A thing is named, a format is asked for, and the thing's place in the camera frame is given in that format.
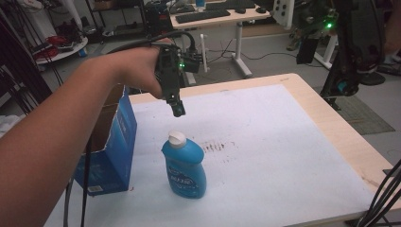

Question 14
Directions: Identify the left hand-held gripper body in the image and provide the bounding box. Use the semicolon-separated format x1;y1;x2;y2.
155;44;203;100

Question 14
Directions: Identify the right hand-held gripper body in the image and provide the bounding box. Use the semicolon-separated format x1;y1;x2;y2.
295;0;388;96

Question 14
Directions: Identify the blue bottle with white cap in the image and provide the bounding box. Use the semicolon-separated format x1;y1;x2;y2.
161;130;208;200

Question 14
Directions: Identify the blue cardboard box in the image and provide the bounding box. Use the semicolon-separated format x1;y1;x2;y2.
74;84;138;198

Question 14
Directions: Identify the person's left hand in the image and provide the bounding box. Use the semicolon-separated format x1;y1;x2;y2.
107;37;174;100

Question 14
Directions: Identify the person's right hand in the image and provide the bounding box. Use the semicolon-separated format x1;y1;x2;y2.
382;0;401;56

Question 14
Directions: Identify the white desk leg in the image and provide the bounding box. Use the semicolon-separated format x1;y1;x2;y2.
313;34;339;70

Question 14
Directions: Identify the black round stand base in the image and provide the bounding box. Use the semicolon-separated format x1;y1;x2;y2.
360;71;387;87

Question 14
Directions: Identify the dark grey floor mat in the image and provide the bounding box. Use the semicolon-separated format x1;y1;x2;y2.
313;85;396;136

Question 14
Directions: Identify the black computer tower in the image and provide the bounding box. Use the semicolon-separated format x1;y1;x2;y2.
144;3;175;38

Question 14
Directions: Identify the black keyboard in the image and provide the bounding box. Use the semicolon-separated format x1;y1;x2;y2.
204;0;257;11
174;9;232;25

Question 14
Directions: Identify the light wooden office desk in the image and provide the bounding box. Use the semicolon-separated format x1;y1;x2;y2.
169;4;272;79

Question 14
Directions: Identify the white pegboard panel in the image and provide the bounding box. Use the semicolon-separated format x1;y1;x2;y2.
271;0;297;31

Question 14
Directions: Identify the white table mat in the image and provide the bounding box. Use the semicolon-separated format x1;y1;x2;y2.
44;83;375;227

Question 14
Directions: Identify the round white side table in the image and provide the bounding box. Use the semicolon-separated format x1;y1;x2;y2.
33;35;89;66

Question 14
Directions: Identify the white cloth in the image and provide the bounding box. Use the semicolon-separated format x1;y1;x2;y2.
0;113;26;138

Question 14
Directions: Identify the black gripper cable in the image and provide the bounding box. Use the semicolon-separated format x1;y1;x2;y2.
79;29;198;227

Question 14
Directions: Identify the black floor cable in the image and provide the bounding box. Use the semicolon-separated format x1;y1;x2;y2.
206;37;325;69

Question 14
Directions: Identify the bundle of black cables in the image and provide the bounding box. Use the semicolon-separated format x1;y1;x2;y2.
355;159;401;227

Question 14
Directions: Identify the grey cable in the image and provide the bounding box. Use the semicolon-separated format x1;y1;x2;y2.
61;178;77;227

